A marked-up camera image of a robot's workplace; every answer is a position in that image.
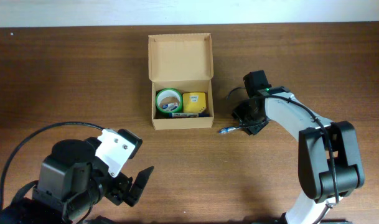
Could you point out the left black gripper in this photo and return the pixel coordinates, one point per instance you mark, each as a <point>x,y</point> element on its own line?
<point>123,189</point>

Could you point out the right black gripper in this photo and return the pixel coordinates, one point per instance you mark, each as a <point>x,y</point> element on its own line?
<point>251,119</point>

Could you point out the blue ballpoint pen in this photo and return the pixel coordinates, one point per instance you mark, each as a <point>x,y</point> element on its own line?
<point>229,129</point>

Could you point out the yellow sticky note pad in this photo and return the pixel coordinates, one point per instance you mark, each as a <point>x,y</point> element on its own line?
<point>194,102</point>

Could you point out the blue white marker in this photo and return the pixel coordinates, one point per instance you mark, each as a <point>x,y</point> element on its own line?
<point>188,115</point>

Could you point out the blue white staples box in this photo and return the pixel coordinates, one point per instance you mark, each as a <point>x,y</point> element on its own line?
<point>169,107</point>

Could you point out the brown cardboard box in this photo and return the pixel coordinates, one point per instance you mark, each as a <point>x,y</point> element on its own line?
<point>183,62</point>

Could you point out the green tape roll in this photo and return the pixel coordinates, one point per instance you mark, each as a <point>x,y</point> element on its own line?
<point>169,95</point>

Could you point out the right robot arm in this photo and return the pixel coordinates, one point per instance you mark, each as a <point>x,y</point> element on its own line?
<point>329,162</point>

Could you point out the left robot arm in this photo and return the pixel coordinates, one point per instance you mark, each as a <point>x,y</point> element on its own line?
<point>76,176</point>

